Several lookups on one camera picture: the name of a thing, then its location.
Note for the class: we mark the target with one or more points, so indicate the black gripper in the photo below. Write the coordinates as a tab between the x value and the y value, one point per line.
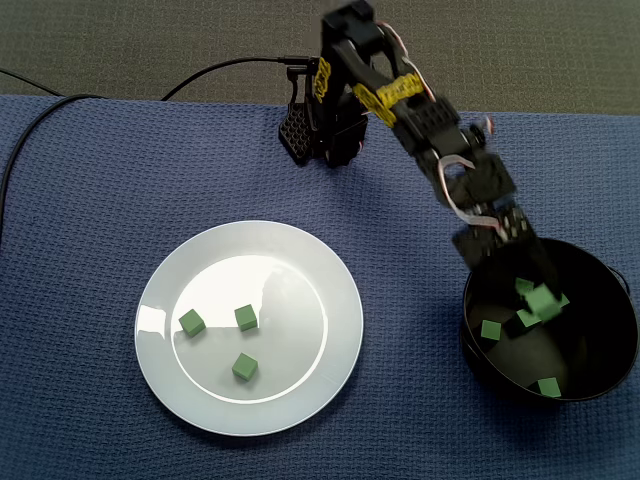
514	223

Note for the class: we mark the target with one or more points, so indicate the white round plate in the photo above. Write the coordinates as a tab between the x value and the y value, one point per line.
300	400

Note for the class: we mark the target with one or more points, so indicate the blue waffle cloth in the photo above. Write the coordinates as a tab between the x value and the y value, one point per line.
450	440

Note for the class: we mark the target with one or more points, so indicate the green cube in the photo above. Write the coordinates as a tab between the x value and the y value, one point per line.
525	320
491	331
549	387
542	302
244	366
246	317
524	286
192	322

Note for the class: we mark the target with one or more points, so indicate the black bucket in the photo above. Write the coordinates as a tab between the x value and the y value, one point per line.
590	340

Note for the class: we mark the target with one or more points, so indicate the black robot arm with stickers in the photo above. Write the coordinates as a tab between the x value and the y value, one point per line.
425	115

